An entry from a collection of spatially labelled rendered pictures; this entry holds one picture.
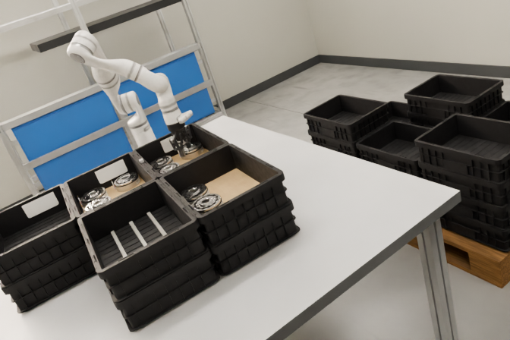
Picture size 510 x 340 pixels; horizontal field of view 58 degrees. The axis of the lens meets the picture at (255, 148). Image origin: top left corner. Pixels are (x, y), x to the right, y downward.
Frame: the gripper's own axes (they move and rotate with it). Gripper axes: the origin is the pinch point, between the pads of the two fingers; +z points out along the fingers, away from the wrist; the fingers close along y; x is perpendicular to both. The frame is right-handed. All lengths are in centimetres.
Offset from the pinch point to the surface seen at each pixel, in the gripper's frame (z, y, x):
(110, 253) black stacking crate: 4, 62, 4
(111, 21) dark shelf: -48, -142, -128
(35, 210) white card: -1, 43, -48
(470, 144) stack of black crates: 38, -53, 109
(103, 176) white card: -2.0, 20.6, -29.4
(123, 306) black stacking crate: 7, 81, 22
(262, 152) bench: 16.4, -23.2, 22.8
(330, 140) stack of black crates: 39, -76, 38
